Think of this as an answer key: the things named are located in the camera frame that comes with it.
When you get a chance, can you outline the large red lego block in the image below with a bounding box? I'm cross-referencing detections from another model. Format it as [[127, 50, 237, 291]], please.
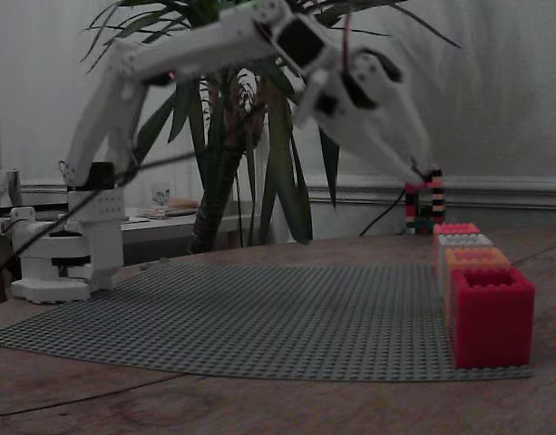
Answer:
[[432, 222, 483, 237]]

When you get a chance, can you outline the grey lego block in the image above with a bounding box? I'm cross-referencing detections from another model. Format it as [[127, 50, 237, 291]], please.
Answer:
[[435, 233, 494, 283]]

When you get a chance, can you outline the orange lego block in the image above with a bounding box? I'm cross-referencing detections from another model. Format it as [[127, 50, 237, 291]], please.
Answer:
[[444, 246, 513, 328]]

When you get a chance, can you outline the grey Lego baseplate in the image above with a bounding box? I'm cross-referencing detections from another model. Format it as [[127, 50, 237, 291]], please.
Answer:
[[0, 261, 535, 382]]

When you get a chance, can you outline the tall green yucca plant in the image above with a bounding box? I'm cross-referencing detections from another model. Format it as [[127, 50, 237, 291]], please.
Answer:
[[80, 0, 463, 255]]

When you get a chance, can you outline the printed drinking glass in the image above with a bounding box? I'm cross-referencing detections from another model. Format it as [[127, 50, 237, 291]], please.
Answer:
[[149, 181, 173, 208]]

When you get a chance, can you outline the white low side table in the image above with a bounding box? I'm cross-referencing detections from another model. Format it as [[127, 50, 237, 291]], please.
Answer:
[[121, 204, 243, 266]]

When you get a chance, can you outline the black tower cable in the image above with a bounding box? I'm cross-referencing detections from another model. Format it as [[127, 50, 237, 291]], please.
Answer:
[[358, 186, 408, 237]]

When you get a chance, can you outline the multicolour Lego camera tower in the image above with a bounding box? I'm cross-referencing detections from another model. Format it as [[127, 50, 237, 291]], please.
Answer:
[[404, 167, 444, 236]]

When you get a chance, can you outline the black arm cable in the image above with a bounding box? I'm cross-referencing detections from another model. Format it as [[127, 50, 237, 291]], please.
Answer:
[[0, 151, 201, 283]]

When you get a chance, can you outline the thin black table cable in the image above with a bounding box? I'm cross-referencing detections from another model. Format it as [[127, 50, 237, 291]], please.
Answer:
[[0, 373, 188, 421]]

